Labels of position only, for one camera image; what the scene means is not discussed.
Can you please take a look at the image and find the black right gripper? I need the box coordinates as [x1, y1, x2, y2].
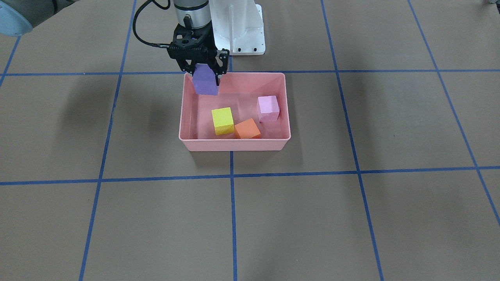
[167, 23, 230, 87]

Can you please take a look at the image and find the purple foam cube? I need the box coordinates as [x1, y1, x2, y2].
[192, 64, 219, 96]

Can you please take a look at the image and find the yellow foam cube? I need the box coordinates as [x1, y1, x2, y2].
[211, 107, 234, 135]

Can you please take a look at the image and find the orange foam cube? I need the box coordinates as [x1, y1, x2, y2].
[234, 119, 261, 139]

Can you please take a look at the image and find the pink foam cube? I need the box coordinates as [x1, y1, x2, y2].
[257, 96, 280, 123]

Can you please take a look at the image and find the pink plastic bin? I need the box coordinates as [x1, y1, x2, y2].
[179, 72, 291, 151]

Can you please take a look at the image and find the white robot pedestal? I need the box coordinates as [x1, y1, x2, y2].
[209, 0, 266, 56]

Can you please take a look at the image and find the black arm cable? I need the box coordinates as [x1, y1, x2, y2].
[132, 0, 172, 49]

